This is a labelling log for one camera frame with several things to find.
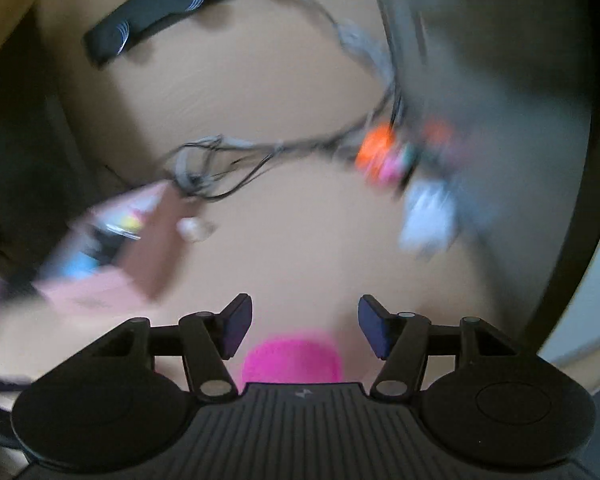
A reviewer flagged pink cardboard box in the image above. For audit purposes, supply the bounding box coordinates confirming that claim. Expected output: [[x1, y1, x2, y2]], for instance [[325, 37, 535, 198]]
[[30, 182, 183, 316]]

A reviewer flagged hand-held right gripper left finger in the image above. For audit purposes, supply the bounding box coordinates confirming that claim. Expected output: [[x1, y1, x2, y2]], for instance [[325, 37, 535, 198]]
[[87, 294, 253, 402]]

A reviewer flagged computer case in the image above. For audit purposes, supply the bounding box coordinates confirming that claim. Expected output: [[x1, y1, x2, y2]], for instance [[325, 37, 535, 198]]
[[370, 0, 600, 391]]

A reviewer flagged pink toy net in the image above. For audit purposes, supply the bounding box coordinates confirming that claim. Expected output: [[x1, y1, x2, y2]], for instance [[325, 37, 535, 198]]
[[242, 329, 342, 391]]

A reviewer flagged black cable bundle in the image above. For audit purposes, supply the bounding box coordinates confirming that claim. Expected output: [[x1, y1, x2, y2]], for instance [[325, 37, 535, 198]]
[[162, 115, 406, 201]]

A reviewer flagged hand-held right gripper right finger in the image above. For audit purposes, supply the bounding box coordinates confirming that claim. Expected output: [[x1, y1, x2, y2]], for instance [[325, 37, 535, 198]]
[[358, 295, 518, 401]]

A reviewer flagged white plug cable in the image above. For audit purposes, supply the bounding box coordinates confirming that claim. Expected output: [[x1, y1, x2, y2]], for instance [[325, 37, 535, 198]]
[[245, 0, 396, 76]]

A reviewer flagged orange and pink toy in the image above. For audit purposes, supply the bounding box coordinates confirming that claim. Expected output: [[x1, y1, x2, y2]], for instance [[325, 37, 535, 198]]
[[355, 120, 461, 193]]

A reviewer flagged black power strip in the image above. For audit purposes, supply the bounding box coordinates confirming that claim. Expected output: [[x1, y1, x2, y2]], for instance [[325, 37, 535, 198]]
[[82, 0, 261, 68]]

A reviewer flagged small pale object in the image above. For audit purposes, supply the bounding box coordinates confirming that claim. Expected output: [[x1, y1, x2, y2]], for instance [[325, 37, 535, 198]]
[[177, 217, 216, 243]]

